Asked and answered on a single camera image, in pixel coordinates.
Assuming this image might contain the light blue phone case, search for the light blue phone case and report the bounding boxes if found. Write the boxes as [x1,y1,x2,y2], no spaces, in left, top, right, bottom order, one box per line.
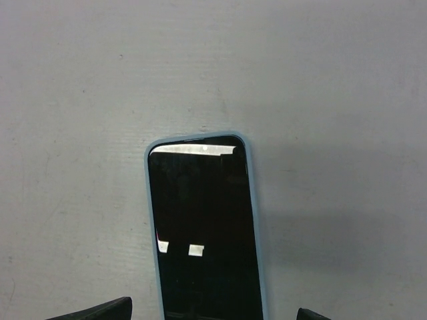
[143,129,270,320]

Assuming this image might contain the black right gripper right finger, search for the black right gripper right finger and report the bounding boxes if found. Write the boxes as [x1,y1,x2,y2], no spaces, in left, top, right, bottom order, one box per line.
[296,307,363,320]

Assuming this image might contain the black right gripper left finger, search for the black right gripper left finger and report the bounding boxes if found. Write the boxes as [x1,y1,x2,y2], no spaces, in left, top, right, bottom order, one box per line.
[49,297,132,320]

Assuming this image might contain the black smartphone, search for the black smartphone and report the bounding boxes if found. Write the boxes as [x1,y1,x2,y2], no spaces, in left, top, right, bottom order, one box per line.
[147,135,264,320]

